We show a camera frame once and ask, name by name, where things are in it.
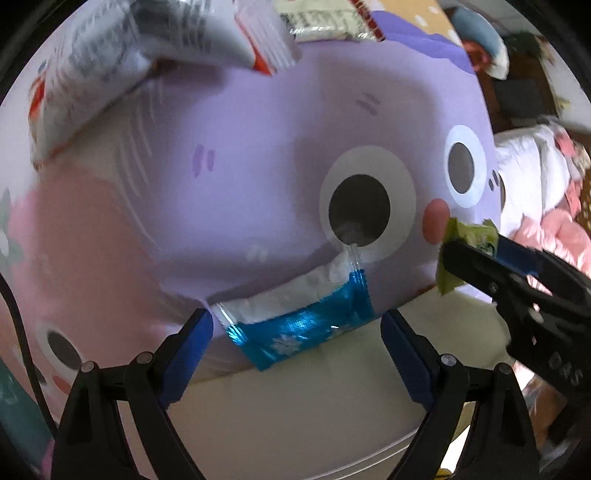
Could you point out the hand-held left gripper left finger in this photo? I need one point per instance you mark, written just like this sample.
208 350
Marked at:
189 350

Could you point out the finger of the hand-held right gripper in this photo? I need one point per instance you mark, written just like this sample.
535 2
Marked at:
521 256
471 261

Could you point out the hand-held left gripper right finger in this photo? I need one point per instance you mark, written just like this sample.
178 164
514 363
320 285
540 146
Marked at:
408 360

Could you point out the green snack packet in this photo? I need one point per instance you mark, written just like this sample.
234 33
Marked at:
466 233

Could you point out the blue foil candy packet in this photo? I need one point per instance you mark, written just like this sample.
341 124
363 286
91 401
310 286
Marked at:
295 332

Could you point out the white plastic tray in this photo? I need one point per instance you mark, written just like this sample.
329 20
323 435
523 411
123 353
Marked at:
286 415

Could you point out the red white snack packet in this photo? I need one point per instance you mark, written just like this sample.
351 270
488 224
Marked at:
115 55

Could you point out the pink clothes pile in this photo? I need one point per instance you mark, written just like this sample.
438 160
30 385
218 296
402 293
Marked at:
563 230

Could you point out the dark wooden cabinet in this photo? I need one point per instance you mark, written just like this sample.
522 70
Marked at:
521 92

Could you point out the cartoon printed tablecloth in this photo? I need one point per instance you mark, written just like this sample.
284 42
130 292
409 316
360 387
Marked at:
231 184

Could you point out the blue white plush pillow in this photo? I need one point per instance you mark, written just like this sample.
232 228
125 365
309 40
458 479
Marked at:
480 30

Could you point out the orange white snack packet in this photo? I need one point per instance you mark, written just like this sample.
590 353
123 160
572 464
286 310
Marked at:
323 18

